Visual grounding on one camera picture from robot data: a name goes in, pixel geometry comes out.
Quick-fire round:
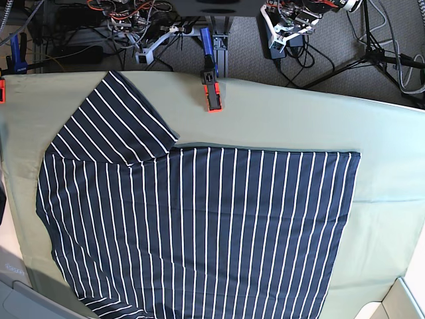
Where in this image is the orange black centre clamp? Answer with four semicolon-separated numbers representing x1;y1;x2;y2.
200;27;222;113

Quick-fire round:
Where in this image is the green table cloth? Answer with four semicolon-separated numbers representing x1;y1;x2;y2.
1;71;424;318

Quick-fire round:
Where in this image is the grey bin corner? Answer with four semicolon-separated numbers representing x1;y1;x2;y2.
1;282;84;318

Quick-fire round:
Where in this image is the navy white striped T-shirt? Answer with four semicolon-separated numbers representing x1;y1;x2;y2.
36;71;361;318

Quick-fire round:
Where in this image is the aluminium frame post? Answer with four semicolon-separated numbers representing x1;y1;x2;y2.
206;16;234;78

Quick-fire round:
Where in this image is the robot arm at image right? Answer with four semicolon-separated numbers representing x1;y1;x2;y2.
258;0;362;60

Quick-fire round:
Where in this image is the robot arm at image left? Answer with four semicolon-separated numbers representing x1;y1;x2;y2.
86;1;201;66

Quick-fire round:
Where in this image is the blue left clamp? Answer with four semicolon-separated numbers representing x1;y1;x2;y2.
0;32;28;105

